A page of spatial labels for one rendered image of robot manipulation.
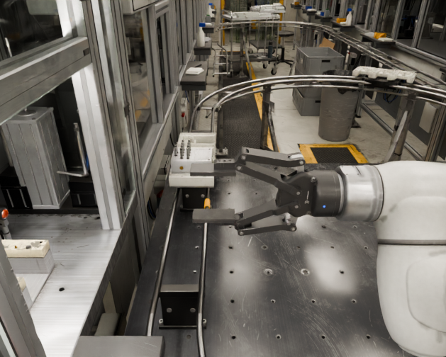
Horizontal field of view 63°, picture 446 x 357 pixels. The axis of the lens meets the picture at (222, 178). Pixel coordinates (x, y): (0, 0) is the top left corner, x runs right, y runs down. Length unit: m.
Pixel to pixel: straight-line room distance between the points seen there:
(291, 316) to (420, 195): 0.51
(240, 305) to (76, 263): 0.43
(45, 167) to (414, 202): 0.76
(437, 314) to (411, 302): 0.03
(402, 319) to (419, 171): 0.22
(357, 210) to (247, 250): 0.62
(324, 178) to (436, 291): 0.21
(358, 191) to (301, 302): 0.51
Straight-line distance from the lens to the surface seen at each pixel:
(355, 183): 0.57
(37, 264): 0.81
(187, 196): 1.29
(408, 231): 0.60
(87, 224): 0.93
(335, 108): 3.59
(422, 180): 0.61
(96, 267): 0.80
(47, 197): 0.98
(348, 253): 1.20
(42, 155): 0.92
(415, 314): 0.60
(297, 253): 1.16
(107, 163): 0.80
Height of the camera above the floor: 1.43
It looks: 29 degrees down
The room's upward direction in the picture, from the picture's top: straight up
